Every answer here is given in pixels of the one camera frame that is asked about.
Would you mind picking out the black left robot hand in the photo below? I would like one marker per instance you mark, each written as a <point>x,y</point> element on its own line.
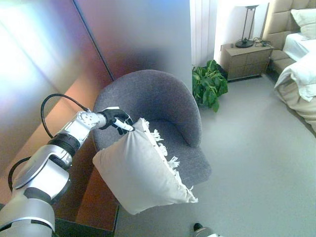
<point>112,117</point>

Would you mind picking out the white bed sheet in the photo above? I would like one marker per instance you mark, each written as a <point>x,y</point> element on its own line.
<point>296,45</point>

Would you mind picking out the beige wooden nightstand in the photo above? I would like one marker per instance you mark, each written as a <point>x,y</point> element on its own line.
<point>247,61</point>

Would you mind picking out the grey fabric tub sofa chair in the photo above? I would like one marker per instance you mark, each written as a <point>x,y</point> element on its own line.
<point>153,98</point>

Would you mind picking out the white fringed pillow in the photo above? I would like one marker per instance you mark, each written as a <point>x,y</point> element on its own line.
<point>138,168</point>

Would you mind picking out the beige padded headboard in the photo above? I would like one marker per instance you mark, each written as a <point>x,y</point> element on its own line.
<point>279,19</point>

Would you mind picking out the white duvet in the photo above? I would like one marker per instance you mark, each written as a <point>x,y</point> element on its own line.
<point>301,76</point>

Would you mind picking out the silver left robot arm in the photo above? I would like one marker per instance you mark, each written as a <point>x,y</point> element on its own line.
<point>47,168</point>

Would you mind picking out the dark metal table lamp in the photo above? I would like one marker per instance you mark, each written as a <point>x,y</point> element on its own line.
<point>246,24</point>

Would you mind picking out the white bed pillow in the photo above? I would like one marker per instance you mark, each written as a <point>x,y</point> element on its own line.
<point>306,23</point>

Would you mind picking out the dark rounded partition panel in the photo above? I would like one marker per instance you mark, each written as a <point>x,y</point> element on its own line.
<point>84,228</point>

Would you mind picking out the green leafy potted plant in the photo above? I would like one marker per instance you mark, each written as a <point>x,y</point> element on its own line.
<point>207,84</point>

